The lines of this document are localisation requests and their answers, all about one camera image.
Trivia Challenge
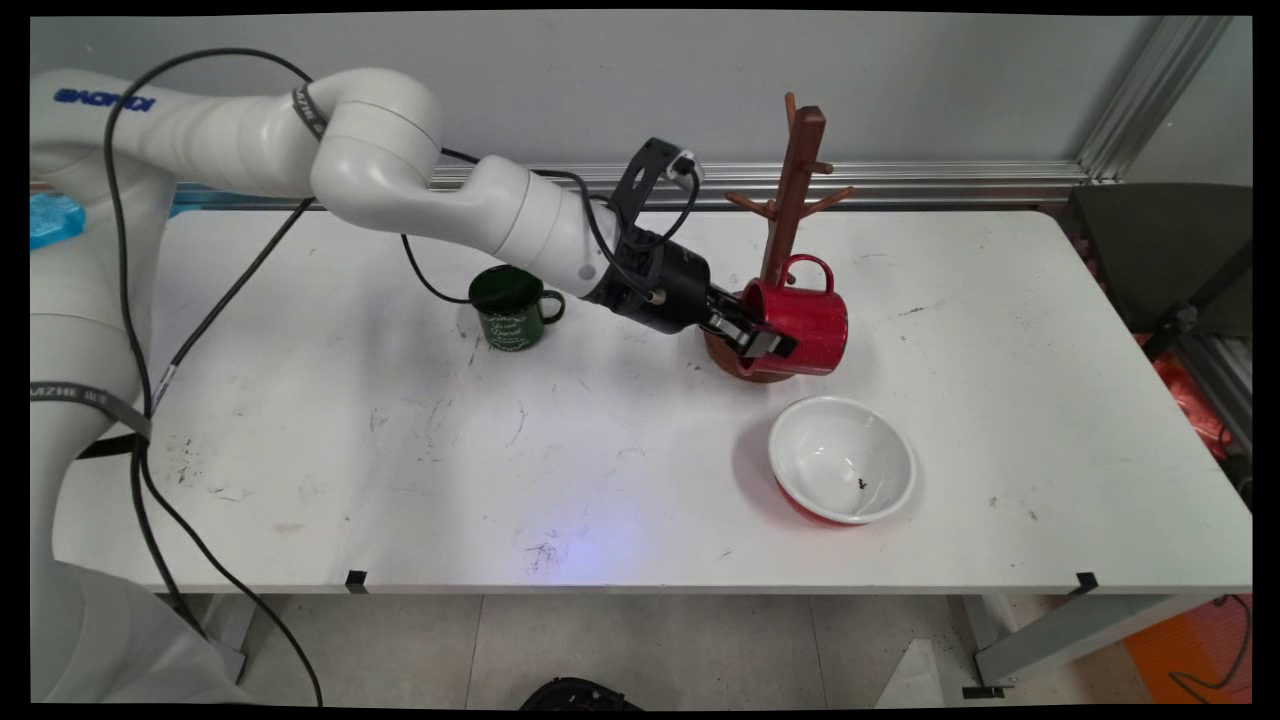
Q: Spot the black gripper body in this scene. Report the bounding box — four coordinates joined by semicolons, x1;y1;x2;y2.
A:
597;232;716;337

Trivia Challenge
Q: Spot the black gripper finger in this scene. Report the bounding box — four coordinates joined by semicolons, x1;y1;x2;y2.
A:
709;286;768;332
702;314;799;359

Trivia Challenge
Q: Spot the red enamel mug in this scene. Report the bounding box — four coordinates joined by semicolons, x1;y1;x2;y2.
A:
740;254;850;378

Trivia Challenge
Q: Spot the brown wooden mug tree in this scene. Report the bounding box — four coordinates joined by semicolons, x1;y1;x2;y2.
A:
704;92;858;385

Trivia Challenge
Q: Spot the white bowl with red outside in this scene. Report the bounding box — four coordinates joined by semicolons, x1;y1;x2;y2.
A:
768;396;917;528

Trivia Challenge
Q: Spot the dark green enamel mug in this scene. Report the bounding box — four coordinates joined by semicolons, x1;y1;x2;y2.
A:
468;265;567;353

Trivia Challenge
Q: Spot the black object on floor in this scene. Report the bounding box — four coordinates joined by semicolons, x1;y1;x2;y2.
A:
519;677;643;712

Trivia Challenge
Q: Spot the grey table leg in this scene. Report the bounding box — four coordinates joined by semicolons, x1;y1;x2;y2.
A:
963;594;1219;693

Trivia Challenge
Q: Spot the red plastic bag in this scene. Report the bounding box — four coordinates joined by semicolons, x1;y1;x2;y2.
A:
1148;352;1238;463

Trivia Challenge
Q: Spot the orange floor mat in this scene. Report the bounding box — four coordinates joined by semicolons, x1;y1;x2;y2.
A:
1124;594;1253;707

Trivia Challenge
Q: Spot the blue plastic object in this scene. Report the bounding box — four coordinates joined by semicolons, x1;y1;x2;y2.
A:
30;193;88;251

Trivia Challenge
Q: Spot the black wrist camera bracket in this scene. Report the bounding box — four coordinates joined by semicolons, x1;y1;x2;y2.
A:
610;137;707;251

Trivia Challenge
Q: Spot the horizontal aluminium frame rail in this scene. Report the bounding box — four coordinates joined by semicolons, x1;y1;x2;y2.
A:
172;160;1093;212

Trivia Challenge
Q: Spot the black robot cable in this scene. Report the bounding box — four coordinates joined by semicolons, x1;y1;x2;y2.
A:
103;47;703;707

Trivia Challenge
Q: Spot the upright aluminium frame rail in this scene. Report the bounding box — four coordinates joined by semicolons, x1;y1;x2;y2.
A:
1075;15;1234;184

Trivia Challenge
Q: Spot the thin black floor cable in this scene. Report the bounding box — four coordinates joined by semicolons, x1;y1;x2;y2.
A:
1168;594;1252;693

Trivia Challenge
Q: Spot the black velcro strap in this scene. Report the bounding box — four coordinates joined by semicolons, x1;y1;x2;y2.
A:
30;382;153;442

